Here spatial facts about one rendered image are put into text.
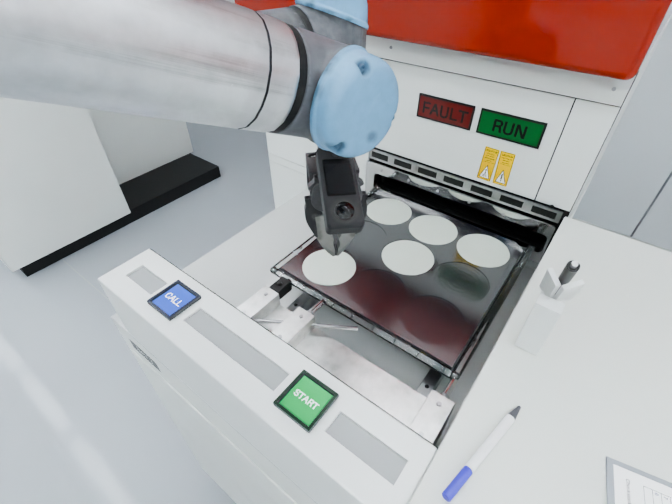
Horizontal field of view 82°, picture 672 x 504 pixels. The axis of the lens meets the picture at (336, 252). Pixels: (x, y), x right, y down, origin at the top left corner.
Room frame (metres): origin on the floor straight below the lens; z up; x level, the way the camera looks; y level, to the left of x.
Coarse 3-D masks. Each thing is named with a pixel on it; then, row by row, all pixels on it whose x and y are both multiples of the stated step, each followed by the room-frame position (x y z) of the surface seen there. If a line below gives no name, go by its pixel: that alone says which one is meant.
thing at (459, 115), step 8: (424, 96) 0.79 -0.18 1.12; (424, 104) 0.79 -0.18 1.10; (432, 104) 0.78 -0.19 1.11; (440, 104) 0.77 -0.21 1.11; (448, 104) 0.76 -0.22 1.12; (456, 104) 0.75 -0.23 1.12; (424, 112) 0.79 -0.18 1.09; (432, 112) 0.78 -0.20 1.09; (440, 112) 0.77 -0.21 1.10; (448, 112) 0.76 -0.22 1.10; (456, 112) 0.75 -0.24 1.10; (464, 112) 0.74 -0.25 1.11; (440, 120) 0.76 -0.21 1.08; (448, 120) 0.75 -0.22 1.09; (456, 120) 0.74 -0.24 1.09; (464, 120) 0.74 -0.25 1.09
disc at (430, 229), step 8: (424, 216) 0.68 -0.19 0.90; (432, 216) 0.68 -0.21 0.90; (416, 224) 0.66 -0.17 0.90; (424, 224) 0.66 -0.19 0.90; (432, 224) 0.66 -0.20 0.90; (440, 224) 0.66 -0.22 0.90; (448, 224) 0.66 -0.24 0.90; (416, 232) 0.63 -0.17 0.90; (424, 232) 0.63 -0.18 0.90; (432, 232) 0.63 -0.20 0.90; (440, 232) 0.63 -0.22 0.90; (448, 232) 0.63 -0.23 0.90; (456, 232) 0.63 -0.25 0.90; (424, 240) 0.60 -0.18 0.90; (432, 240) 0.60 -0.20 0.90; (440, 240) 0.60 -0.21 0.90; (448, 240) 0.60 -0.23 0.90
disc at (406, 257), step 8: (400, 240) 0.60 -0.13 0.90; (408, 240) 0.60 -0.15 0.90; (384, 248) 0.58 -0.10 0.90; (392, 248) 0.58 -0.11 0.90; (400, 248) 0.58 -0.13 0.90; (408, 248) 0.58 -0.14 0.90; (416, 248) 0.58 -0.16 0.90; (424, 248) 0.58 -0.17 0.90; (384, 256) 0.55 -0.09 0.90; (392, 256) 0.55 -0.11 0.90; (400, 256) 0.55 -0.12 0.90; (408, 256) 0.55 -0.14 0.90; (416, 256) 0.55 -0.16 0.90; (424, 256) 0.55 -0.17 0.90; (432, 256) 0.55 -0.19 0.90; (392, 264) 0.53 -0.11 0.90; (400, 264) 0.53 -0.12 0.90; (408, 264) 0.53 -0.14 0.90; (416, 264) 0.53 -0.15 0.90; (424, 264) 0.53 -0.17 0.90; (432, 264) 0.53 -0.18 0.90; (400, 272) 0.51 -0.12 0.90; (408, 272) 0.51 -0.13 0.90; (416, 272) 0.51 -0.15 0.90; (424, 272) 0.51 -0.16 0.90
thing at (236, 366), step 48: (144, 288) 0.42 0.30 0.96; (192, 288) 0.41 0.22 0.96; (144, 336) 0.38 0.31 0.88; (192, 336) 0.32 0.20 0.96; (240, 336) 0.32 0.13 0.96; (192, 384) 0.31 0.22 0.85; (240, 384) 0.25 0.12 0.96; (288, 384) 0.25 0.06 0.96; (336, 384) 0.25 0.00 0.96; (240, 432) 0.25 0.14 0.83; (288, 432) 0.19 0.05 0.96; (336, 432) 0.19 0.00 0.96; (384, 432) 0.19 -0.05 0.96; (336, 480) 0.14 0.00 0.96; (384, 480) 0.14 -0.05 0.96
